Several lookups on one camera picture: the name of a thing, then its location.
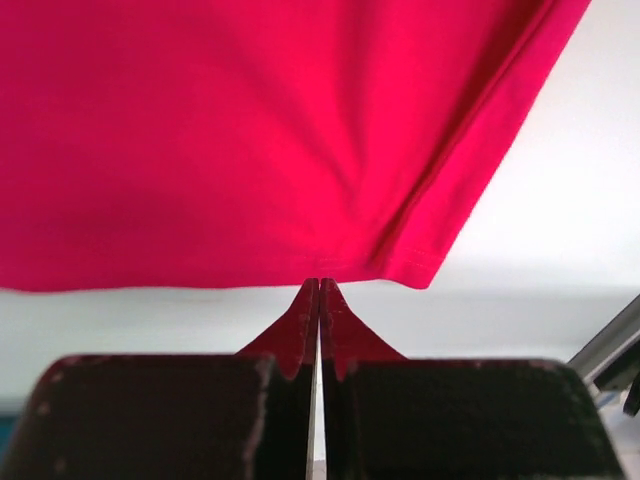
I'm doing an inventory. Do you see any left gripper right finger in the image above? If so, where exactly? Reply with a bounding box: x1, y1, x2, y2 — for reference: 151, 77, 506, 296
319, 279, 625, 479

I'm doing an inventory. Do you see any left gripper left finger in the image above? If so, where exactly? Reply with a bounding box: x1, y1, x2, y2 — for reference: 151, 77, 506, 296
1, 279, 319, 479

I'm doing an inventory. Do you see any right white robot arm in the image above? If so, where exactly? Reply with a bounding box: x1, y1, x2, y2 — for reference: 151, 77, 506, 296
568, 296, 639, 418

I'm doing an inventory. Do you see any red t shirt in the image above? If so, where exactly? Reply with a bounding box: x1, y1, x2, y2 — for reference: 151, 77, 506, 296
1, 1, 587, 292

